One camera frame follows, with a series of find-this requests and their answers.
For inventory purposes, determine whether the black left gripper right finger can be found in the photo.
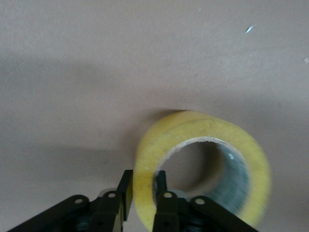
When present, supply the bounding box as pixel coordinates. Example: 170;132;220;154
152;170;260;232

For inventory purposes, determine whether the yellow clear tape roll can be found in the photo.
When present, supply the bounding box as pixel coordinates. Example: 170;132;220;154
133;110;272;232

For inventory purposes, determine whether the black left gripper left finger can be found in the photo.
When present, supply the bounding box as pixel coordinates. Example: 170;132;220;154
4;170;134;232

